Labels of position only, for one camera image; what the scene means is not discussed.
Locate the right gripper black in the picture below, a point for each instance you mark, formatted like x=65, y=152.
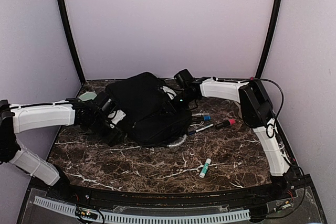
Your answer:
x=168, y=108

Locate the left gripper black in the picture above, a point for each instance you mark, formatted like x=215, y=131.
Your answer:
x=111, y=139

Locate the black student backpack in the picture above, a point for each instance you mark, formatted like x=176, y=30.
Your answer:
x=137, y=97

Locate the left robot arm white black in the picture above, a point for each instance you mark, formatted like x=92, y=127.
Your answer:
x=95, y=112

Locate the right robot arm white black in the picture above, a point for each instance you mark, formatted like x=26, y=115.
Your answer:
x=256, y=108

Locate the black marker blue cap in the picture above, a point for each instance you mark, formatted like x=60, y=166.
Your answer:
x=201, y=117

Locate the blue capped white pen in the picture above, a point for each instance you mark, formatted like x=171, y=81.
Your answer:
x=199, y=130

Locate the pale green ceramic bowl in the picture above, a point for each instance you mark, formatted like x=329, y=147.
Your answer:
x=87, y=96

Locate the green white glue stick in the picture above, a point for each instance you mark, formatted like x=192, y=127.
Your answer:
x=205, y=168

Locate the white slotted cable duct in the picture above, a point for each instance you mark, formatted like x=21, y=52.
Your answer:
x=87, y=215

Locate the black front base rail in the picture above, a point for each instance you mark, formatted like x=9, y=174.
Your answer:
x=97, y=194

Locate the left black frame post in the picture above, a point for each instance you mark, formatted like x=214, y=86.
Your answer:
x=70, y=40

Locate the black frame post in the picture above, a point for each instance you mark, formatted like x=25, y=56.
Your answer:
x=70, y=40
x=269, y=37

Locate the right black frame post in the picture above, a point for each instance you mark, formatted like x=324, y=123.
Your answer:
x=269, y=37

